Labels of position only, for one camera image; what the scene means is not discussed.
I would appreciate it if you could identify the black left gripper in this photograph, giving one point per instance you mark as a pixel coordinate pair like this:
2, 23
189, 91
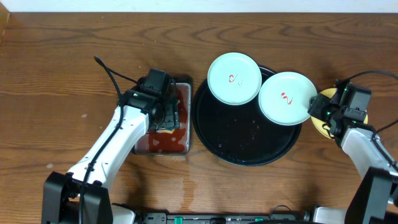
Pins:
170, 116

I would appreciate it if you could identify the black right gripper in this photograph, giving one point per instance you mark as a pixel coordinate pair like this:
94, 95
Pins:
316, 106

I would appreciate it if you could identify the yellow plate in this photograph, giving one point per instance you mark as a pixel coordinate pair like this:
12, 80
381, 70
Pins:
322, 126

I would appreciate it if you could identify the green and yellow sponge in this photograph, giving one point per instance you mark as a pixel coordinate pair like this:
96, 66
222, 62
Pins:
167, 131

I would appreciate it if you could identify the mint plate with zigzag stain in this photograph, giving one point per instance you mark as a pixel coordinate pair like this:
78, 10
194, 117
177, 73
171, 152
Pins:
284, 98

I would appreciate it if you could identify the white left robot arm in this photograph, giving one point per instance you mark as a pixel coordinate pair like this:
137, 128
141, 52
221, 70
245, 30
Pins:
82, 194

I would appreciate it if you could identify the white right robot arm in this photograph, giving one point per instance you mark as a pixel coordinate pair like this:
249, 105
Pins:
378, 171

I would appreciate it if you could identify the rectangular tray with red water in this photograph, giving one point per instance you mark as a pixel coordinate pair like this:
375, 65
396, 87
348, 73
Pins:
177, 143

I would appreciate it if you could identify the mint plate with loop stain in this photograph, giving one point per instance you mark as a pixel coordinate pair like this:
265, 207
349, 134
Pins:
234, 78

